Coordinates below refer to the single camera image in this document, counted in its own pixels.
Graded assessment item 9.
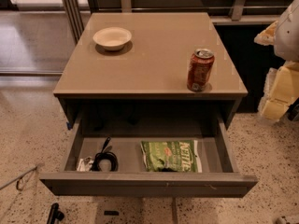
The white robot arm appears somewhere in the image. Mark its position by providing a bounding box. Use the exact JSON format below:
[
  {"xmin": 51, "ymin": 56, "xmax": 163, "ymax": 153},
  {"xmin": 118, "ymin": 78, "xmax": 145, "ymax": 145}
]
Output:
[{"xmin": 254, "ymin": 0, "xmax": 299, "ymax": 122}]

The black object on floor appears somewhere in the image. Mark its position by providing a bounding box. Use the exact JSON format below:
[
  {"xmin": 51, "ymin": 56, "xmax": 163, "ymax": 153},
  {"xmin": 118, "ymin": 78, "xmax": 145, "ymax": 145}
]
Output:
[{"xmin": 47, "ymin": 203, "xmax": 64, "ymax": 224}]

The orange soda can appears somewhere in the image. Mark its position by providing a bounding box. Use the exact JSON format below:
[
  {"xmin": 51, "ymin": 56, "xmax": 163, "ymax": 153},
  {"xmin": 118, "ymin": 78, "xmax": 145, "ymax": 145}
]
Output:
[{"xmin": 187, "ymin": 49, "xmax": 215, "ymax": 91}]

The grey metal railing frame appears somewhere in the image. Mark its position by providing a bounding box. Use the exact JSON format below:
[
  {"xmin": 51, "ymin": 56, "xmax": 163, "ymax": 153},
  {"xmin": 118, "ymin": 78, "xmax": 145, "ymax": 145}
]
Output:
[{"xmin": 63, "ymin": 0, "xmax": 293, "ymax": 38}]

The thin grey metal rod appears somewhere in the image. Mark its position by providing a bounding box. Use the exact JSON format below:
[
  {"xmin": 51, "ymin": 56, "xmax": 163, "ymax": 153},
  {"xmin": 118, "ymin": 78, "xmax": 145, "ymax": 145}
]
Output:
[{"xmin": 0, "ymin": 166, "xmax": 37, "ymax": 191}]

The crumpled white wrapper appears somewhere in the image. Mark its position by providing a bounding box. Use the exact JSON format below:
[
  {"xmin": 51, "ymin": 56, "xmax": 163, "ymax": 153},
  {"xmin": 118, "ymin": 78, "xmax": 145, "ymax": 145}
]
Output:
[{"xmin": 77, "ymin": 157, "xmax": 93, "ymax": 172}]

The grey open drawer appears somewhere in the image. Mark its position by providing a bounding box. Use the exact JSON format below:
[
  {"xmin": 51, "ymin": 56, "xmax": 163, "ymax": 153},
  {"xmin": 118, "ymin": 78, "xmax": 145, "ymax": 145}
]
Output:
[{"xmin": 40, "ymin": 111, "xmax": 257, "ymax": 198}]

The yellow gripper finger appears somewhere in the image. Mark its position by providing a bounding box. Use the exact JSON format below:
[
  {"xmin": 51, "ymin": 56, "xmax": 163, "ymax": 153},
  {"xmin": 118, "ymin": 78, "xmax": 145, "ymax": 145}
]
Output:
[
  {"xmin": 258, "ymin": 61, "xmax": 299, "ymax": 121},
  {"xmin": 254, "ymin": 21, "xmax": 278, "ymax": 46}
]

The black coiled cable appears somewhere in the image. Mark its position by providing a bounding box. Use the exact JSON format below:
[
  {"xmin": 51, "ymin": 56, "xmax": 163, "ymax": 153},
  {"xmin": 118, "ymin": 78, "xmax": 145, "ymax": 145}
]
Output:
[{"xmin": 90, "ymin": 136, "xmax": 120, "ymax": 173}]

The white paper bowl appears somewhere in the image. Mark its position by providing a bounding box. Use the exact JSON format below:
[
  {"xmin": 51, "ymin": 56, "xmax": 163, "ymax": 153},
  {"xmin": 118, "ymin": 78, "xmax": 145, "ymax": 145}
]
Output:
[{"xmin": 93, "ymin": 27, "xmax": 132, "ymax": 51}]

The green jalapeno chip bag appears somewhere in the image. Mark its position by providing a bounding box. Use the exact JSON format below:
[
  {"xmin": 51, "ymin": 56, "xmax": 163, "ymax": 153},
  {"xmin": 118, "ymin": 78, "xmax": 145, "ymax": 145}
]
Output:
[{"xmin": 141, "ymin": 140, "xmax": 202, "ymax": 173}]

